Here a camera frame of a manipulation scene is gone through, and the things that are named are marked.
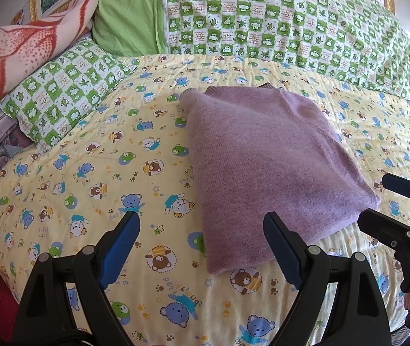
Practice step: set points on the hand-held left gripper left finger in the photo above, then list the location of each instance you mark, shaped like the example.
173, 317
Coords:
122, 245

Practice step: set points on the small green checked pillow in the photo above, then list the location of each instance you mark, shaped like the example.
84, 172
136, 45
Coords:
64, 90

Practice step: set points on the green checkered quilt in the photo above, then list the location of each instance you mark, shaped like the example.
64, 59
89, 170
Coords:
262, 18

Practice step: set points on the orange floral blanket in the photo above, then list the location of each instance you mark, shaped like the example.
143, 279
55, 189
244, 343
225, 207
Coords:
21, 54

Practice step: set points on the yellow bear printed blanket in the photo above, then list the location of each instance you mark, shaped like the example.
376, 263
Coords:
100, 173

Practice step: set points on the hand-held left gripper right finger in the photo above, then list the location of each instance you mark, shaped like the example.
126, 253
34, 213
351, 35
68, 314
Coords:
282, 248

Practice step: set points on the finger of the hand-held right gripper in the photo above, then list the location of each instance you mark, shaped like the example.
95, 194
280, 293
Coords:
385, 227
399, 186

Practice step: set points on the purple knitted sweater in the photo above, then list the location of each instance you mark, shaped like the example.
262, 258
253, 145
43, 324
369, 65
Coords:
262, 158

